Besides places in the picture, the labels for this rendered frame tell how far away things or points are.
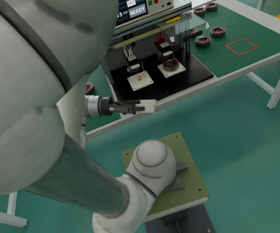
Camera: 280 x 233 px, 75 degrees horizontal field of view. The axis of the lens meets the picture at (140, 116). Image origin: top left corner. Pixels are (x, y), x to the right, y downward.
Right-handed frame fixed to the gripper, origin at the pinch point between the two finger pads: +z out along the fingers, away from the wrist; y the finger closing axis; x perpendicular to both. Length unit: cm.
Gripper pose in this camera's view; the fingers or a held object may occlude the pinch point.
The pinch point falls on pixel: (153, 105)
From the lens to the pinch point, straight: 71.4
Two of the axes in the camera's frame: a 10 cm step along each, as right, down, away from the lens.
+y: 1.2, -2.0, 9.7
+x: 0.3, 9.8, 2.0
